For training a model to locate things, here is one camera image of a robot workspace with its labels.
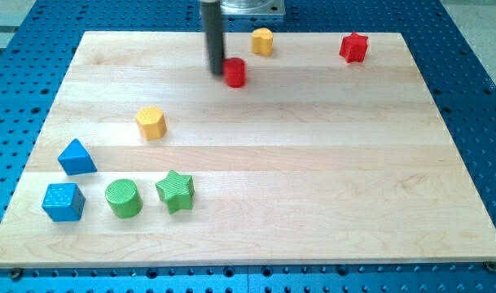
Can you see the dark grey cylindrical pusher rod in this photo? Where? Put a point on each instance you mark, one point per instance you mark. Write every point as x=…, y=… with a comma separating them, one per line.
x=212, y=23

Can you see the blue perforated table plate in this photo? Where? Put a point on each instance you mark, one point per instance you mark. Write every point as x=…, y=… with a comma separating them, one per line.
x=454, y=43

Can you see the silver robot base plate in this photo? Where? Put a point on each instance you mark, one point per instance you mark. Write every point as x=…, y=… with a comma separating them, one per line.
x=258, y=9

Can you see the red star block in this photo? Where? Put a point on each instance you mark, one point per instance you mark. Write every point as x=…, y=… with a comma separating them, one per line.
x=354, y=47

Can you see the light wooden board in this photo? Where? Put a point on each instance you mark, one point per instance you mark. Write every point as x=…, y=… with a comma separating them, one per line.
x=313, y=161

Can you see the yellow hexagon block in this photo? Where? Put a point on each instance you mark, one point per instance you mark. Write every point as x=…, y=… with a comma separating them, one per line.
x=151, y=122

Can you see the green cylinder block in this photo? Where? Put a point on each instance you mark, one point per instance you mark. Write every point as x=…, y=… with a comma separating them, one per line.
x=123, y=198

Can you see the blue cube block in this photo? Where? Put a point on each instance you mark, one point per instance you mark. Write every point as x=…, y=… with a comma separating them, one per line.
x=63, y=202

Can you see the red cylinder block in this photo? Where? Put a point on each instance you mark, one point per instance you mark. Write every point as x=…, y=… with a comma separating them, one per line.
x=234, y=71

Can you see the blue triangle block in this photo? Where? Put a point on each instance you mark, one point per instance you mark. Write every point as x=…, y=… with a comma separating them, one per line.
x=75, y=159

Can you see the green star block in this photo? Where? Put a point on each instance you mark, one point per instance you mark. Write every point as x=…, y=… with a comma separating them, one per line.
x=176, y=191

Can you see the yellow heart block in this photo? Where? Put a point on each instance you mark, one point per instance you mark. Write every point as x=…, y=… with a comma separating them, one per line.
x=262, y=41

